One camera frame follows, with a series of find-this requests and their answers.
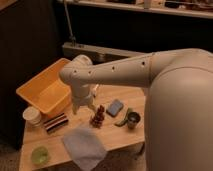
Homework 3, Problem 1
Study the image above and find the upper wooden shelf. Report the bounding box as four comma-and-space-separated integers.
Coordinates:
57, 0, 213, 19

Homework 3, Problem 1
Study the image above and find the metal stand pole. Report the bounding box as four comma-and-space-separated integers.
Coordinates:
63, 0, 76, 46

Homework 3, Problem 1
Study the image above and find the green plastic cup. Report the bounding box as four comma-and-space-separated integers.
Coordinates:
31, 146, 50, 165

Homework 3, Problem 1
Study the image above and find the yellow plastic bin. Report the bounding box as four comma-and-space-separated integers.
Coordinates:
16, 58, 71, 116

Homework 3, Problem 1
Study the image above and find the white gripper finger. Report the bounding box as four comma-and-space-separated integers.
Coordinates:
88, 103, 97, 114
72, 103, 80, 115

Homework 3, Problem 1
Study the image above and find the blue sponge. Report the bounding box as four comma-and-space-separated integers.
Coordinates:
106, 99, 124, 117

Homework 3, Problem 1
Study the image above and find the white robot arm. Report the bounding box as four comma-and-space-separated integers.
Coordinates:
59, 48, 213, 171

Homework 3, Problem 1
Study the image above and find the small metal cup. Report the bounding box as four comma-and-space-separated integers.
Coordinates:
127, 112, 141, 129

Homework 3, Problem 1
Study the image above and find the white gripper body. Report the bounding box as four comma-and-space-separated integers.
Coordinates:
70, 84, 93, 106

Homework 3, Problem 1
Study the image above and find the grey cloth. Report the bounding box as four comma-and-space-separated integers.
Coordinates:
62, 126, 107, 171

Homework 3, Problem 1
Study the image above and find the dark red grape bunch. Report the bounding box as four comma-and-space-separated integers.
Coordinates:
90, 105, 105, 128

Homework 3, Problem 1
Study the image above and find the white paper cup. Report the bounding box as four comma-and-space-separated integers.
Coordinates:
22, 106, 42, 126

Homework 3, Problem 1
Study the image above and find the black striped block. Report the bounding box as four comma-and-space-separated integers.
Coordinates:
43, 113, 69, 134

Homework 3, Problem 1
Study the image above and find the green bean pod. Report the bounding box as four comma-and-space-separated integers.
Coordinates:
114, 108, 133, 127

